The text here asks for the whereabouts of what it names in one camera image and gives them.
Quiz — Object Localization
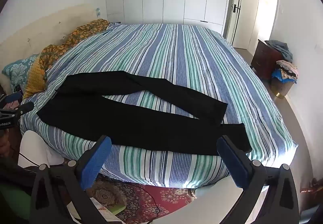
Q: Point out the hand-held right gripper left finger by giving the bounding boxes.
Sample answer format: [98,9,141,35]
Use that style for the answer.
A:
[30,135,113,224]

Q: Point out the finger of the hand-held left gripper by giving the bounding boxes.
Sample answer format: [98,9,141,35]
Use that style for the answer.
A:
[0,85,23,106]
[0,101,35,119]

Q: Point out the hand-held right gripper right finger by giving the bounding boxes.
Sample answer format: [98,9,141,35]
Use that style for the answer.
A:
[216,135,303,224]

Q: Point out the black pants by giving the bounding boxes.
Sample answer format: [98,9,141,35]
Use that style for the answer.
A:
[37,70,253,156]

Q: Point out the mustard yellow cushion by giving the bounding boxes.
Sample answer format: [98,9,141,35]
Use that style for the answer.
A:
[22,55,48,100]

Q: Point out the teal patterned pillow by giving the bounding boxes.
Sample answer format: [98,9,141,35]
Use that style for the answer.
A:
[2,54,39,85]

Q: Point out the white papers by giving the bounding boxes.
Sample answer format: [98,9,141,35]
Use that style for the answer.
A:
[67,197,122,224]

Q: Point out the green book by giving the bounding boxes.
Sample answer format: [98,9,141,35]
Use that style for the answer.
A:
[111,205,126,216]

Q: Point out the beige headboard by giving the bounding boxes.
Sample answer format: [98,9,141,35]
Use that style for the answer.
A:
[0,4,98,80]

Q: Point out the red patterned rug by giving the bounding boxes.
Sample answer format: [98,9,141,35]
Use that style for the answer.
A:
[86,173,197,223]

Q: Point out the orange floral blanket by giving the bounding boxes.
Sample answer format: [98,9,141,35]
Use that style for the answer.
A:
[40,19,110,75]

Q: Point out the round laundry basket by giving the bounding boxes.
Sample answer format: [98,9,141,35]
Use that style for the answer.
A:
[270,77,294,99]

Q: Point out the mixed colourful clothes pile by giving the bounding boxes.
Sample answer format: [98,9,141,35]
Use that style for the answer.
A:
[271,60,299,84]

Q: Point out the striped bed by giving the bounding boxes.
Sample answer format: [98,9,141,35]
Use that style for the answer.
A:
[20,23,299,188]

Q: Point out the blue-grey clothes heap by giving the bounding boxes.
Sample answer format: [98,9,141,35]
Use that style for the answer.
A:
[264,40,293,63]

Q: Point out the white door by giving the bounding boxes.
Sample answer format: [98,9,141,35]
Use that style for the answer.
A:
[226,0,260,50]

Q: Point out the black cable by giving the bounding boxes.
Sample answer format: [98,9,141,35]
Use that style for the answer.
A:
[19,153,42,167]

